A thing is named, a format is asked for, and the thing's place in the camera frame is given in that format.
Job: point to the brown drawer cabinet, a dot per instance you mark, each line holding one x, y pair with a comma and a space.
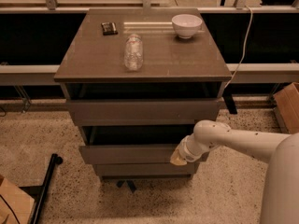
173, 68

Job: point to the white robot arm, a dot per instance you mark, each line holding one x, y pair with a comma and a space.
280, 204

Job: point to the clear plastic bottle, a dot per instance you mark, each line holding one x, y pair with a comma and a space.
133, 55

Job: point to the grey bottom drawer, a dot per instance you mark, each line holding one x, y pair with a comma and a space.
144, 169

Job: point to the grey drawer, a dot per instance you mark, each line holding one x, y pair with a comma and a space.
133, 144
146, 112
144, 169

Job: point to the small black packet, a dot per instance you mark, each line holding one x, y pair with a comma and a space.
109, 28

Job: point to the grey top drawer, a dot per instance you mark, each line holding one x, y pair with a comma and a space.
146, 112

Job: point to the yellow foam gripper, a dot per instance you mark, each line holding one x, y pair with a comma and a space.
186, 153

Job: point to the cardboard box right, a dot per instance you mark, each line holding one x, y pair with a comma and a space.
288, 105

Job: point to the cardboard box left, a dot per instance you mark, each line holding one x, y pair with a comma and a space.
16, 205

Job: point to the white ceramic bowl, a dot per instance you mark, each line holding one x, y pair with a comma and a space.
186, 25

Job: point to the black metal stand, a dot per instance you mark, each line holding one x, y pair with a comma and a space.
39, 193

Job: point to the cardboard box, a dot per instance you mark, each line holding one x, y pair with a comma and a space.
288, 105
16, 205

